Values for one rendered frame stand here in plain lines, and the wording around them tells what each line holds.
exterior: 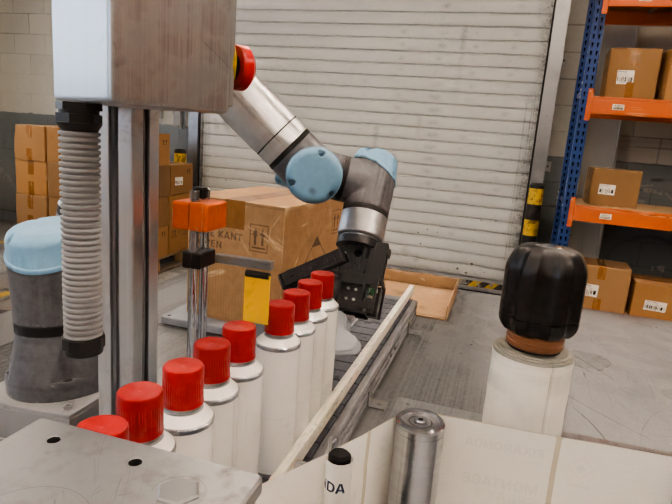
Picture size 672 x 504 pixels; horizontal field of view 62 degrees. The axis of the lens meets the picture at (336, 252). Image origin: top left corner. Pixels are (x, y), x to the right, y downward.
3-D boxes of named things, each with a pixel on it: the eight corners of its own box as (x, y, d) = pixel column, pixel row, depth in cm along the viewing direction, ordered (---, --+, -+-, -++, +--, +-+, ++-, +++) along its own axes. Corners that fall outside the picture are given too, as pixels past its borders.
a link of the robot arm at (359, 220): (337, 204, 89) (347, 223, 96) (331, 231, 88) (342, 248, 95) (384, 209, 87) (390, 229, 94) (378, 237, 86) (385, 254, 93)
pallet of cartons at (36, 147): (110, 295, 404) (108, 132, 380) (12, 278, 425) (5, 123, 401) (194, 261, 518) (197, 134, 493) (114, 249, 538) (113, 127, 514)
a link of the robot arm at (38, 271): (-7, 329, 74) (-20, 227, 72) (39, 301, 87) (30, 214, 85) (86, 327, 75) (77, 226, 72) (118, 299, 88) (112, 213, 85)
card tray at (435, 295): (446, 320, 143) (448, 305, 142) (347, 304, 150) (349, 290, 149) (457, 291, 171) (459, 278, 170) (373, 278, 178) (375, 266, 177)
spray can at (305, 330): (299, 459, 69) (310, 300, 65) (260, 450, 71) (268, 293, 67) (312, 439, 74) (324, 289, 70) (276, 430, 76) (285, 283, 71)
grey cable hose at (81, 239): (86, 363, 47) (81, 102, 42) (51, 356, 48) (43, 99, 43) (114, 349, 50) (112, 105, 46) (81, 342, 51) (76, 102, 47)
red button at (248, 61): (230, 39, 46) (262, 45, 48) (209, 42, 49) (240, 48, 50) (228, 88, 47) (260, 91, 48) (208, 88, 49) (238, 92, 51)
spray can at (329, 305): (323, 420, 79) (334, 279, 75) (289, 412, 81) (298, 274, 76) (335, 404, 84) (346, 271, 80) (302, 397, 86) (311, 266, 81)
